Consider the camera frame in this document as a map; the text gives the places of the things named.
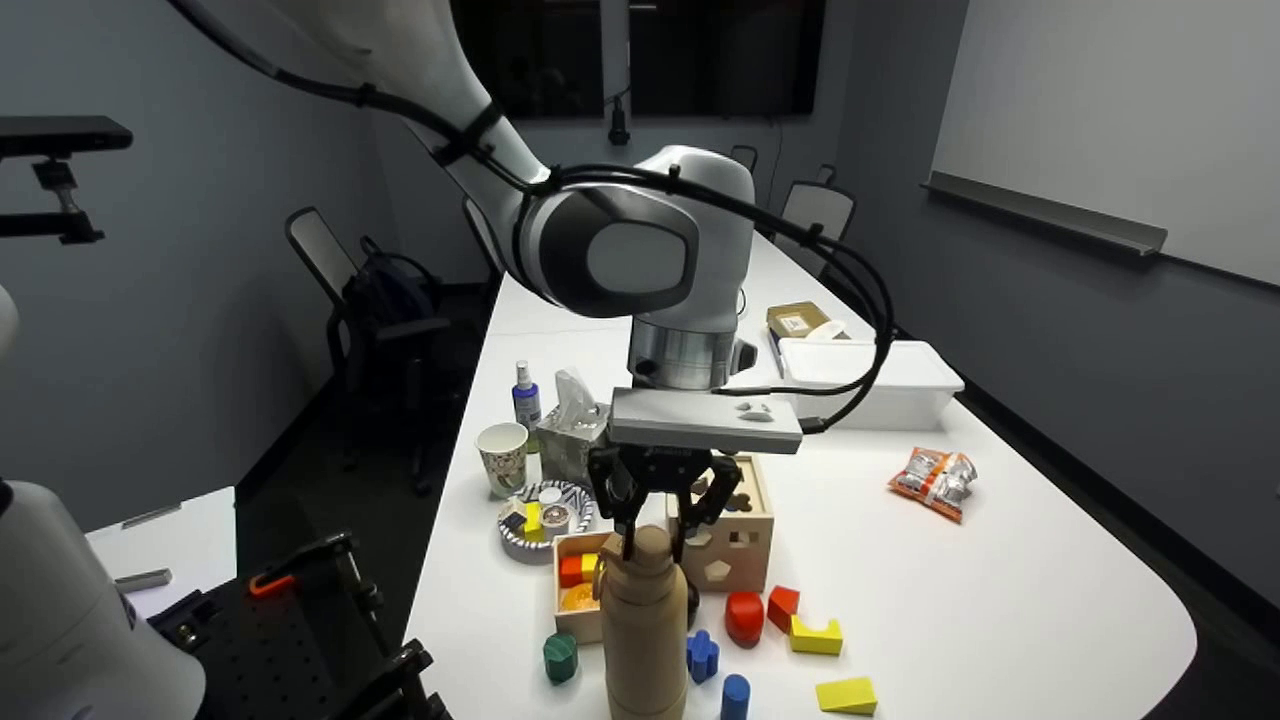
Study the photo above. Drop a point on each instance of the white sheet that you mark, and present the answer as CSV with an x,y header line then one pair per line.
x,y
187,540

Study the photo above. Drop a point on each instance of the wooden shape sorter cube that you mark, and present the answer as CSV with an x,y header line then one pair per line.
x,y
747,540

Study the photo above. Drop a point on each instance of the white wall whiteboard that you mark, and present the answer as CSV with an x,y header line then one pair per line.
x,y
1132,122

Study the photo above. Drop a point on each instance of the green wooden block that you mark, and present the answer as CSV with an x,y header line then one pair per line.
x,y
562,657

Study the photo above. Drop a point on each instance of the beige wooden bottle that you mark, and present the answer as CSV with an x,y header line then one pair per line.
x,y
644,640

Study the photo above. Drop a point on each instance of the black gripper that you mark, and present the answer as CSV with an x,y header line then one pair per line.
x,y
667,469

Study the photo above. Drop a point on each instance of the light grey chair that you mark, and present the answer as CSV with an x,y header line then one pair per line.
x,y
816,214

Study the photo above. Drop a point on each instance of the orange red wooden block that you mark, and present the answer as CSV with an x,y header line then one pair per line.
x,y
579,569

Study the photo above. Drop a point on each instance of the flat cardboard box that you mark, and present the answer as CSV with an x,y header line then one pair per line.
x,y
798,323

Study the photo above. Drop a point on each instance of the yellow wedge block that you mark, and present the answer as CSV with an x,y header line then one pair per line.
x,y
844,697

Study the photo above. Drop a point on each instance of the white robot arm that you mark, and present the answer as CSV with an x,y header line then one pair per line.
x,y
603,252

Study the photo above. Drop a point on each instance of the black camera arm mount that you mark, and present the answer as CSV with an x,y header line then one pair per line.
x,y
52,143

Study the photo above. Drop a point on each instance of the grey marker pen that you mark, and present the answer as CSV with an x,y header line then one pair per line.
x,y
143,580

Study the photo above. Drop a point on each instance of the grey whiteboard marker tray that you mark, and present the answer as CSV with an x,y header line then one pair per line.
x,y
1054,218

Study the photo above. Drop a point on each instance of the yellow toy piece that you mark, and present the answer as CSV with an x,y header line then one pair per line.
x,y
535,520

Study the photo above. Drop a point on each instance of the patterned paper cup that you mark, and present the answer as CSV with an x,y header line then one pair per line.
x,y
501,461

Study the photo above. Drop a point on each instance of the blue cylinder block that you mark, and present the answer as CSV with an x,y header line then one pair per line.
x,y
735,697

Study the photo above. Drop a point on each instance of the red white snack packet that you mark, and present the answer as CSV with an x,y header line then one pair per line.
x,y
932,481

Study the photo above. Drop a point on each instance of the wooden block tray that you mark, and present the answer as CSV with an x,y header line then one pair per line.
x,y
564,626

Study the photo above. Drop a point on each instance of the yellow wooden block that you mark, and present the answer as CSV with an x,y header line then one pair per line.
x,y
579,599
816,638

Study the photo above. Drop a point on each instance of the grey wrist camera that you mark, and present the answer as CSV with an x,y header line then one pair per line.
x,y
692,423

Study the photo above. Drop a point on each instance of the black office chair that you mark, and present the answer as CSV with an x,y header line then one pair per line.
x,y
387,323

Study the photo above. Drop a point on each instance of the grey tissue box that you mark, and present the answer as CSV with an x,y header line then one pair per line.
x,y
569,434

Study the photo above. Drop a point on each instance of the blue star block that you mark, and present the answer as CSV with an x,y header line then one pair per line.
x,y
701,657

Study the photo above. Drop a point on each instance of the black mounting stand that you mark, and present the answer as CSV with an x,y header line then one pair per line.
x,y
266,667

